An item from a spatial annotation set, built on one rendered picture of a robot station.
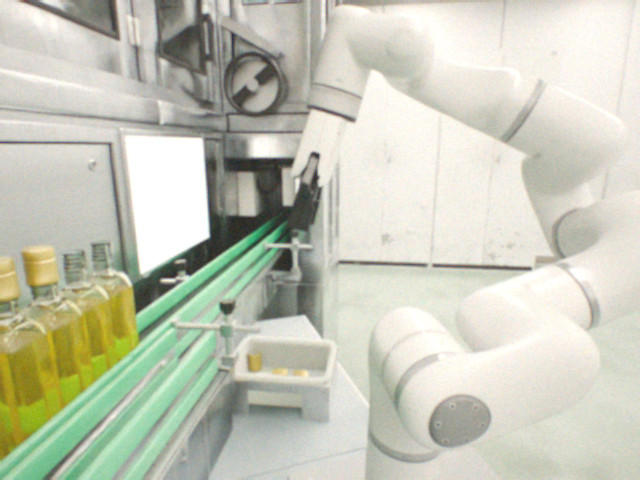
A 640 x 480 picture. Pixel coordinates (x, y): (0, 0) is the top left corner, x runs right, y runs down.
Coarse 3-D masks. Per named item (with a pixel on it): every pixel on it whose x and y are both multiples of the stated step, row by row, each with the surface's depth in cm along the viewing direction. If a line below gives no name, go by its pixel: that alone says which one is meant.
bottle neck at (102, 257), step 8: (104, 240) 63; (96, 248) 61; (104, 248) 61; (96, 256) 61; (104, 256) 61; (112, 256) 63; (96, 264) 61; (104, 264) 61; (112, 264) 63; (96, 272) 62; (104, 272) 62; (112, 272) 63
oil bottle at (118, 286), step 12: (96, 276) 62; (108, 276) 62; (120, 276) 63; (108, 288) 61; (120, 288) 62; (132, 288) 66; (120, 300) 63; (132, 300) 66; (120, 312) 63; (132, 312) 66; (120, 324) 63; (132, 324) 66; (120, 336) 63; (132, 336) 66; (120, 348) 63; (132, 348) 66; (120, 360) 63
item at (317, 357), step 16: (256, 336) 97; (240, 352) 91; (256, 352) 97; (272, 352) 97; (288, 352) 96; (304, 352) 96; (320, 352) 95; (240, 368) 90; (272, 368) 97; (288, 368) 97; (304, 368) 96; (320, 368) 96; (320, 384) 80
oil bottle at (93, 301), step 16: (64, 288) 57; (80, 288) 56; (96, 288) 58; (80, 304) 55; (96, 304) 57; (96, 320) 57; (96, 336) 57; (112, 336) 61; (96, 352) 57; (112, 352) 61; (96, 368) 58
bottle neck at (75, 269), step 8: (64, 256) 55; (72, 256) 55; (80, 256) 56; (64, 264) 55; (72, 264) 55; (80, 264) 56; (64, 272) 56; (72, 272) 55; (80, 272) 56; (72, 280) 56; (80, 280) 56; (88, 280) 57
